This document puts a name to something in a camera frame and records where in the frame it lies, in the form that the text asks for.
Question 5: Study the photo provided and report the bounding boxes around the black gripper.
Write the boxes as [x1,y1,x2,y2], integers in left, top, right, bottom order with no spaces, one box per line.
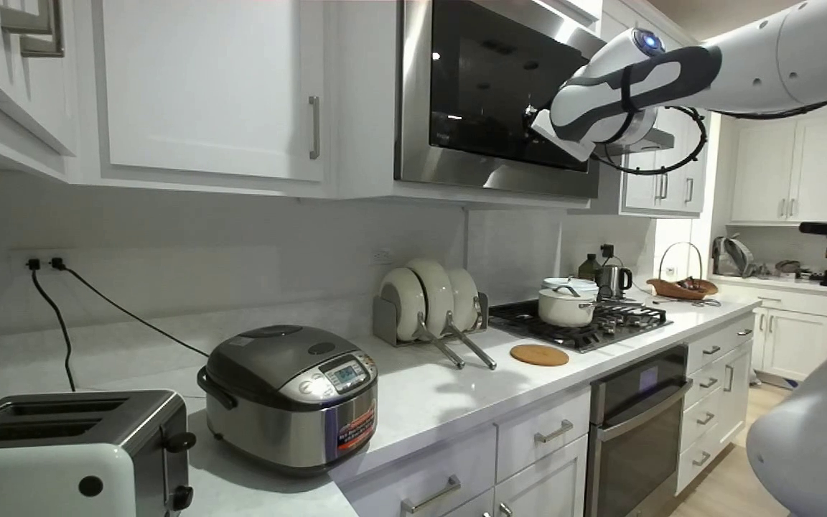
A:
[522,100,562,137]

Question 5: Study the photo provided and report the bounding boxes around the black glass microwave door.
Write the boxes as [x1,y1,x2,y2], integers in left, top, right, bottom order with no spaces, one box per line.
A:
[429,0,608,176]

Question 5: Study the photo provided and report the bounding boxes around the white upper cabinet beside microwave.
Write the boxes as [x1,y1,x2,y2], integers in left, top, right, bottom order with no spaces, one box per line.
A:
[591,0,717,221]

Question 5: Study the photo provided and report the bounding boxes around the stainless steel microwave body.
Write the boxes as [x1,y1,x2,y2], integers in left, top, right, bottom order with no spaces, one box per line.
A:
[393,0,677,202]

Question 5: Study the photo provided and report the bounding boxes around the white upper cabinet single door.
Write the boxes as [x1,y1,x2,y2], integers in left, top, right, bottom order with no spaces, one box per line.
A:
[73,0,403,202]

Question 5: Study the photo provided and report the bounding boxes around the dark metal kettle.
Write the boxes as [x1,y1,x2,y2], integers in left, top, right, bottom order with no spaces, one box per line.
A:
[595,241,634,305]

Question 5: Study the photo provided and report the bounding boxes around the white pot with lid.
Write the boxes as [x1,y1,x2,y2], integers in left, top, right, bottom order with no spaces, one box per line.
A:
[538,275,601,330]

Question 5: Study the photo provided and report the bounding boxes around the cream frying pan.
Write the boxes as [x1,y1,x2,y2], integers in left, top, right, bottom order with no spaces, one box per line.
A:
[376,264,469,374]
[407,255,501,374]

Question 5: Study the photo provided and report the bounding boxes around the black gas stove top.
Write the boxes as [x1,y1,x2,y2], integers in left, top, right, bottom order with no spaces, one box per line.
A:
[485,297,673,353]

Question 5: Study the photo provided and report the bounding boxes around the round cork trivet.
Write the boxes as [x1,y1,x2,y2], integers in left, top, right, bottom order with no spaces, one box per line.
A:
[509,341,571,372]

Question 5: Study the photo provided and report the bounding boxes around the white plates in rack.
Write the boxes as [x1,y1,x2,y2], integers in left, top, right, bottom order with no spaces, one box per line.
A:
[371,284,495,351]

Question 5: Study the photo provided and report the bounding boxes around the white upper kitchen cabinets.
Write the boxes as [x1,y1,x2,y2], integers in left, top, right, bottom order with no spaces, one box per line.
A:
[726,97,827,231]

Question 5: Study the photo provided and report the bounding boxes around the white narrow drawer stack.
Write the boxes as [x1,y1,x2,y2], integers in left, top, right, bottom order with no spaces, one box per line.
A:
[676,310,759,498]

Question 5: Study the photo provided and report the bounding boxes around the white lower sink cabinet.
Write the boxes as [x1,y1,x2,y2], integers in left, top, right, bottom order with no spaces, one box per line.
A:
[713,274,827,387]

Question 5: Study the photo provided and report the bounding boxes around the stainless steel oven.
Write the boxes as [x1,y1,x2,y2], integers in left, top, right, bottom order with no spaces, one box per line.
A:
[584,341,693,517]

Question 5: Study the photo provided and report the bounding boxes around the white lower cabinet with drawers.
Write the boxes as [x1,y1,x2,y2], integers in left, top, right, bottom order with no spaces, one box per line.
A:
[338,382,595,517]

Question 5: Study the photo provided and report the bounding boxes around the stainless steel rice cooker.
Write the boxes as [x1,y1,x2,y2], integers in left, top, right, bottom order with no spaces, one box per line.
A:
[196,321,383,478]

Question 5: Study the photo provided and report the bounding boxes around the silver toaster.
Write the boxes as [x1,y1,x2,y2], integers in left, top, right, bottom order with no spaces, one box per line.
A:
[0,387,196,517]

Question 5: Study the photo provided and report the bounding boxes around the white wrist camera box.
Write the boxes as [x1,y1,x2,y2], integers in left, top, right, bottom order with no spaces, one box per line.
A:
[529,109,597,163]

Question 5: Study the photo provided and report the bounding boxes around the wicker basket with handle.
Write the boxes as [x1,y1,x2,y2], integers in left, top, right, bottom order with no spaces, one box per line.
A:
[646,239,722,305]

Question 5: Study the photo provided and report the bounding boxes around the silver cabinet door handle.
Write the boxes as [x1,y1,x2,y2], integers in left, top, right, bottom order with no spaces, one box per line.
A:
[307,94,323,163]
[0,0,56,37]

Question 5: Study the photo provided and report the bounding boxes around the silver drawer handle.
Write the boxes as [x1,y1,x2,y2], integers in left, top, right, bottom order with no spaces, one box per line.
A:
[396,475,465,517]
[531,417,577,446]

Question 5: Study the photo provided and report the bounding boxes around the black rice cooker power cable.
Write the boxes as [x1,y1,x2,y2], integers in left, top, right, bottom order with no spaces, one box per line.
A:
[48,255,211,363]

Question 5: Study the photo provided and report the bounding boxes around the black toaster power cable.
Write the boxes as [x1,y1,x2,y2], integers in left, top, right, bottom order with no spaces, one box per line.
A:
[24,255,80,396]

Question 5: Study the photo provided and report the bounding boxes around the white wall outlet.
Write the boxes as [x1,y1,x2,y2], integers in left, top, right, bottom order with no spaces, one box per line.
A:
[11,247,77,282]

